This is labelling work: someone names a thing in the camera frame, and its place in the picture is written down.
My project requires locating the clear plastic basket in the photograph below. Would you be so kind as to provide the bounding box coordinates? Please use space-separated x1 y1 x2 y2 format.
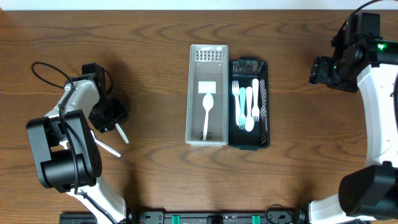
185 44 229 147

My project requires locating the white plastic spoon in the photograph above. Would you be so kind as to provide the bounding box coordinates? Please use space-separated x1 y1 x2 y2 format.
246 86 254 132
90 129 121 157
202 93 214 141
115 123 129 144

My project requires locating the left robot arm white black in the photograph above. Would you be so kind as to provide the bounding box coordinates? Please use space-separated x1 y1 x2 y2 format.
26 80 130 223

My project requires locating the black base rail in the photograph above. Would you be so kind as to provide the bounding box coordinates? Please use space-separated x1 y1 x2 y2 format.
58 203 371 224

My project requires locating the white plastic fork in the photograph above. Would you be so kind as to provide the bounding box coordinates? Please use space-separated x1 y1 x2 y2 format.
232 80 241 126
238 87 246 130
252 78 260 122

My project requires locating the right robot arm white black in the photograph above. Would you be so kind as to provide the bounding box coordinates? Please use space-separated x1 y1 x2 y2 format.
308 37 397 223

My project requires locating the black plastic basket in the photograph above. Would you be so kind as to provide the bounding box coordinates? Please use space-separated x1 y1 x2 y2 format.
228 57 271 151

